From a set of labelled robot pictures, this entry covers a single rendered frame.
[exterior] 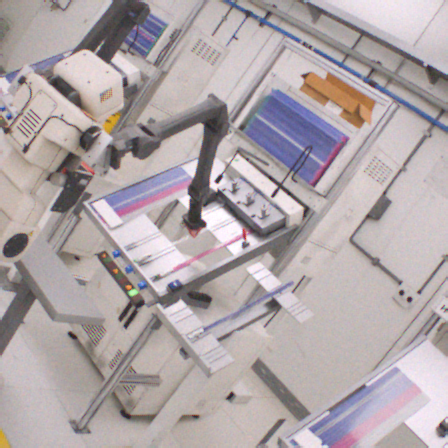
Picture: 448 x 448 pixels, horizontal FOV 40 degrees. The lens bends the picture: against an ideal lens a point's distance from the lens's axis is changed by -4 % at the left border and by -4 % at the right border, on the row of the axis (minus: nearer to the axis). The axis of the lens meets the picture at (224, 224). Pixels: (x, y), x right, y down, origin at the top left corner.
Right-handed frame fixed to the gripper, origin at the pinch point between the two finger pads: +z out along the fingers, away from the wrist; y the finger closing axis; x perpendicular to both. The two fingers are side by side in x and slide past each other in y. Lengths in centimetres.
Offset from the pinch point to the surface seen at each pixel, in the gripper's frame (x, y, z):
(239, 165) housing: -39.8, 21.8, -9.4
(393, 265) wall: -153, -8, 89
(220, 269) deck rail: 0.5, -21.2, 2.2
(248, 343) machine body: -22, -22, 65
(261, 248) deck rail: -20.8, -21.2, 0.5
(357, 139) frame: -66, -22, -42
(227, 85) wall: -173, 206, 70
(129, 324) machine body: 28, 9, 52
